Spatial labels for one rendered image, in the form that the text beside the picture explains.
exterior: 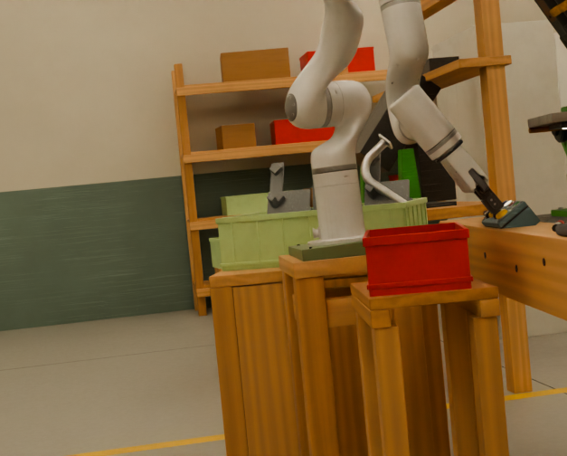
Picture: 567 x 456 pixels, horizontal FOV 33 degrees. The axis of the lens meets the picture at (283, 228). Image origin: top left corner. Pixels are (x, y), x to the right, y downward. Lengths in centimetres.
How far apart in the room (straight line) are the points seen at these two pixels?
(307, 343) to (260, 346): 56
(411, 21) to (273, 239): 108
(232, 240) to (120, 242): 597
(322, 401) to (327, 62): 85
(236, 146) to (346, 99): 606
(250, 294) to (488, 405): 113
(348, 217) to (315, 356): 37
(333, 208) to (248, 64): 621
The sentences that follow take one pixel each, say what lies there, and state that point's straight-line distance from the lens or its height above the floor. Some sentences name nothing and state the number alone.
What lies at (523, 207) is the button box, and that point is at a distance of 221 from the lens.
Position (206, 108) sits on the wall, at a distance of 909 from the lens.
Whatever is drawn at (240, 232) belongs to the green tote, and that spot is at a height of 91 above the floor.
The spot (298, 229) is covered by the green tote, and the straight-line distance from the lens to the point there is 301.
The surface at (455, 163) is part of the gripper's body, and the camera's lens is 214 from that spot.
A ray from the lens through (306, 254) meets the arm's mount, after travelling 240.
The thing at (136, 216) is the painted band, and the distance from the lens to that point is 901.
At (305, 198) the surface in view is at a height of 99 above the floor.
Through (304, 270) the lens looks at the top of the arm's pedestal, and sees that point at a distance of 239.
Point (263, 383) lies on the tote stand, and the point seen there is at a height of 45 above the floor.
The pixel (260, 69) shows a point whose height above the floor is 211.
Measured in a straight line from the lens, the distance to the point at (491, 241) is 224.
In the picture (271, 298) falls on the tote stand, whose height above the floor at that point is 71.
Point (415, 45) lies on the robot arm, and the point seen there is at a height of 132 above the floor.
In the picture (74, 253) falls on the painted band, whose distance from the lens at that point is 903.
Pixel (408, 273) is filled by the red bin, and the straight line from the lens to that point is 196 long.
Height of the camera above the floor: 103
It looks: 2 degrees down
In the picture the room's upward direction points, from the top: 5 degrees counter-clockwise
